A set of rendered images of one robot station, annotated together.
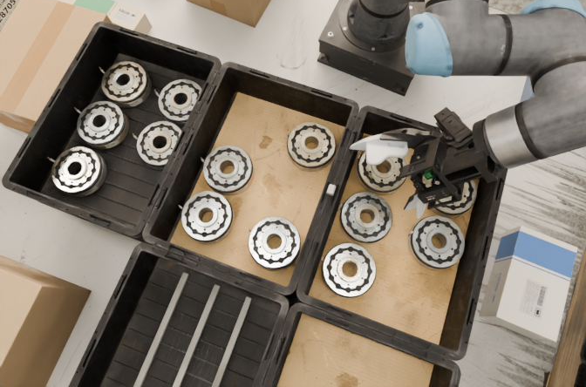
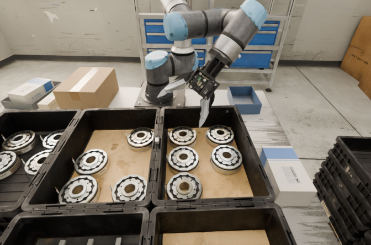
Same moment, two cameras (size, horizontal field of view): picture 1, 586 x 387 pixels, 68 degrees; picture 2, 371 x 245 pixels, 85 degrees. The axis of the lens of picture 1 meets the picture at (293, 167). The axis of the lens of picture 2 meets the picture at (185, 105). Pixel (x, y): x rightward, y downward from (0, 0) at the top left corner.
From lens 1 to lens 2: 0.41 m
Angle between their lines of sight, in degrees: 39
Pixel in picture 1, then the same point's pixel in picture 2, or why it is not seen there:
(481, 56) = (196, 19)
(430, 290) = (237, 186)
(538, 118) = (229, 27)
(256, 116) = (107, 137)
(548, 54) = (221, 15)
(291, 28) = not seen: hidden behind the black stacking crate
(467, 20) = (185, 9)
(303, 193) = (143, 163)
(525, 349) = (308, 214)
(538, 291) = (290, 170)
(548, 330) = (309, 187)
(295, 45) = not seen: hidden behind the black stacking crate
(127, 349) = not seen: outside the picture
